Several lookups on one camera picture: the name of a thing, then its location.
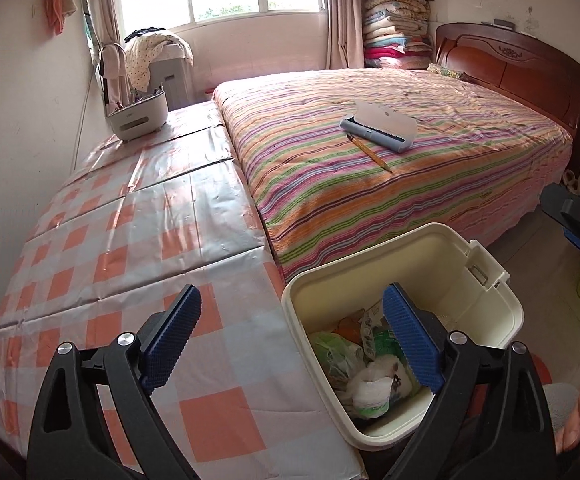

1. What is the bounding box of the orange tangerine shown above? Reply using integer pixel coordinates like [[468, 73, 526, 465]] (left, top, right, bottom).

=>
[[333, 310, 363, 346]]

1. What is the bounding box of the white plastic bag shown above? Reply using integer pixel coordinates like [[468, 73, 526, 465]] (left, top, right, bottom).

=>
[[337, 354, 420, 420]]

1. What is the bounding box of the green snack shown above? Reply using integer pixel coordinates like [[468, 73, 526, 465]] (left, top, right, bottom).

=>
[[308, 332, 366, 390]]

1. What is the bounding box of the green wet wipes pack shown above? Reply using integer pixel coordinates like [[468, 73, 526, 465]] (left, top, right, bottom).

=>
[[372, 327, 405, 361]]

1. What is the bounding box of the cream plastic trash bin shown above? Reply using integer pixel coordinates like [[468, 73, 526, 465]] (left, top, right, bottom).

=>
[[281, 223, 524, 451]]

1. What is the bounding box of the striped bed cover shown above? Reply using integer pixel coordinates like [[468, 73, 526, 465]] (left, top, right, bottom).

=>
[[213, 68, 573, 278]]

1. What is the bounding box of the checkered plastic tablecloth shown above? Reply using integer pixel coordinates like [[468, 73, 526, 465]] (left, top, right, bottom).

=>
[[0, 102, 366, 479]]

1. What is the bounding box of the wooden headboard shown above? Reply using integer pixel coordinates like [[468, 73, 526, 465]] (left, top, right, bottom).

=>
[[435, 23, 580, 176]]

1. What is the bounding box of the grey knee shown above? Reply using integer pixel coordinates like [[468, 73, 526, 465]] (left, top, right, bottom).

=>
[[544, 382, 578, 432]]

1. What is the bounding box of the yellow pencil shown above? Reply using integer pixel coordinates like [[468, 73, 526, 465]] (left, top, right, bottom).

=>
[[346, 133, 392, 174]]

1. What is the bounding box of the grey white notebook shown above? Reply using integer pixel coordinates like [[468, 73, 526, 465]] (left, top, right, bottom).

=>
[[340, 101, 418, 153]]

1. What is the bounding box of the white storage caddy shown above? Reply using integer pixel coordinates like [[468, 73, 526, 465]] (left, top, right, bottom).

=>
[[107, 88, 168, 142]]

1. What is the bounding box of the stack of folded quilts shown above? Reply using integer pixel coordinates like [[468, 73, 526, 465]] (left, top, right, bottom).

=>
[[363, 0, 433, 70]]

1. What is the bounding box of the right pink curtain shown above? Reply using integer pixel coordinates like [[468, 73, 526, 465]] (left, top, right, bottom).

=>
[[326, 0, 365, 70]]

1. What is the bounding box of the pink curtain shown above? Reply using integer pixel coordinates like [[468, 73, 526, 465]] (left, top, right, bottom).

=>
[[84, 0, 124, 49], [326, 0, 365, 70]]

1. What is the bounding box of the left pink curtain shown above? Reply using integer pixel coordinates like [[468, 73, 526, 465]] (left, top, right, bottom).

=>
[[84, 0, 124, 49]]

